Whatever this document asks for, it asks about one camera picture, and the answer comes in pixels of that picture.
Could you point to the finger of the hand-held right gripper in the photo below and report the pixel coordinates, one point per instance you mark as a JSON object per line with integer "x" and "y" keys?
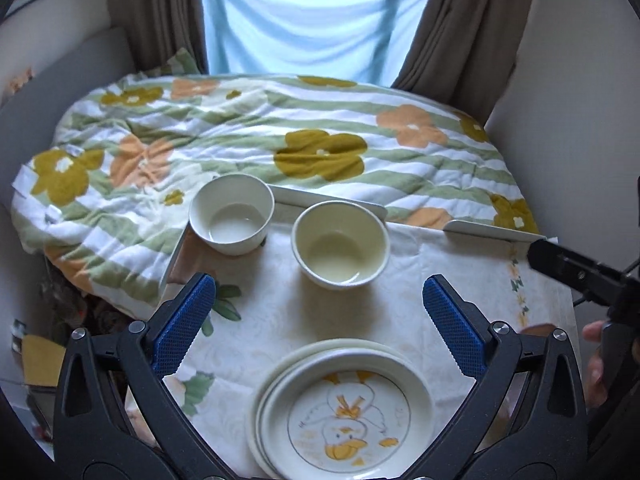
{"x": 575, "y": 270}

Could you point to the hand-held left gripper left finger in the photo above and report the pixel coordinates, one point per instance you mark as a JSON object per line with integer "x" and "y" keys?
{"x": 182, "y": 325}

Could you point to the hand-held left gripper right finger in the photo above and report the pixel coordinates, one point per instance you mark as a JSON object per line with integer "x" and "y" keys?
{"x": 452, "y": 325}

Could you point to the white bowl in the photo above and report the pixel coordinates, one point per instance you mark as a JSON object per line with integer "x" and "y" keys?
{"x": 232, "y": 217}

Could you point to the white duck print plate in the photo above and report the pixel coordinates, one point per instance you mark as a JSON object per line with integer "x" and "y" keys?
{"x": 350, "y": 410}

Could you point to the yellow bear print plate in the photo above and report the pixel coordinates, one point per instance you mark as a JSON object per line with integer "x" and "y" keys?
{"x": 320, "y": 344}

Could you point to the cream bowl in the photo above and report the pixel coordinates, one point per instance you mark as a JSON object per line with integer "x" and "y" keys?
{"x": 340, "y": 247}

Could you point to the person's right hand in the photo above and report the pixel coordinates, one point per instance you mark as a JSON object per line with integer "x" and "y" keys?
{"x": 595, "y": 365}

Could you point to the pale tablecloth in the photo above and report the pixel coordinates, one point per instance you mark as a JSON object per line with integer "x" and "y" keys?
{"x": 260, "y": 310}

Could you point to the yellow flat object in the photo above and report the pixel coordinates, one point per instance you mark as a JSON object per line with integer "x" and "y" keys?
{"x": 42, "y": 360}

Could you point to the white bed table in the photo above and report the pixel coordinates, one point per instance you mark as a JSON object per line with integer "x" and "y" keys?
{"x": 325, "y": 197}

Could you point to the floral striped blanket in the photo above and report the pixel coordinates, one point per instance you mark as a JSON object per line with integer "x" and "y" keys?
{"x": 250, "y": 125}

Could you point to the brown curtain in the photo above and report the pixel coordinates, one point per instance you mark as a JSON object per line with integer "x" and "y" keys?
{"x": 460, "y": 35}
{"x": 155, "y": 10}

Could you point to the green patterned pillow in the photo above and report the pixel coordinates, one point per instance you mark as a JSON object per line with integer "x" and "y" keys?
{"x": 182, "y": 62}

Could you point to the grey headboard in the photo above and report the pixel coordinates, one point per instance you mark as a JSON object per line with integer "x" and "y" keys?
{"x": 60, "y": 75}

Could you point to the small plush toy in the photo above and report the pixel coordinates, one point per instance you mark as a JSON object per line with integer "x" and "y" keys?
{"x": 20, "y": 81}

